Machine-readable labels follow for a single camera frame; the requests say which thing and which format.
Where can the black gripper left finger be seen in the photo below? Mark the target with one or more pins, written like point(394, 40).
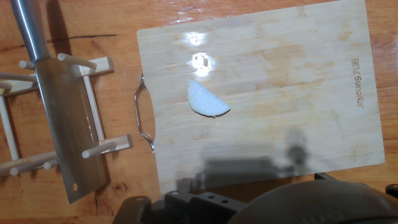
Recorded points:
point(186, 208)

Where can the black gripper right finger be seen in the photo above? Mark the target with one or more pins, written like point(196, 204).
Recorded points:
point(392, 190)

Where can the stainless steel cleaver knife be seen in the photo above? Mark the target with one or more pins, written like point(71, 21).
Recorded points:
point(68, 124)

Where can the white radish piece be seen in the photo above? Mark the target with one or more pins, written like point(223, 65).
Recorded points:
point(205, 101)

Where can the wooden peg rack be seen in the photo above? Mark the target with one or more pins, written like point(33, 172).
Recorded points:
point(93, 105)

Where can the bamboo cutting board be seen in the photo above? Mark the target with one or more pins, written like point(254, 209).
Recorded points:
point(280, 93)

